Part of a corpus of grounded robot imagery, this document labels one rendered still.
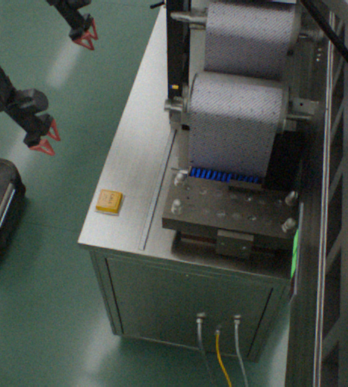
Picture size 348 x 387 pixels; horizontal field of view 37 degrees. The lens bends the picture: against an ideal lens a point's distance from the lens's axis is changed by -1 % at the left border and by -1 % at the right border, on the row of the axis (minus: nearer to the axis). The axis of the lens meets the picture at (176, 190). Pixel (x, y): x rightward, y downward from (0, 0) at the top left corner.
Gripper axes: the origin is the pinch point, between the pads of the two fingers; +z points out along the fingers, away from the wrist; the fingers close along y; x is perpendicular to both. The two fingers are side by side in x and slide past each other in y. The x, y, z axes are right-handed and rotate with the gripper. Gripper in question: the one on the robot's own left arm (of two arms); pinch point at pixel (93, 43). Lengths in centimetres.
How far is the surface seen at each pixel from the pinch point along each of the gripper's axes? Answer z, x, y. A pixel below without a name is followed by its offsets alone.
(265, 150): 22, -61, -51
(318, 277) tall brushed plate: 2, -82, -103
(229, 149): 19, -51, -51
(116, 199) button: 21, -12, -59
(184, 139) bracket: 19, -35, -42
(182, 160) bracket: 28, -29, -42
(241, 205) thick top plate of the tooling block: 31, -51, -62
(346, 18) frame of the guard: -22, -95, -65
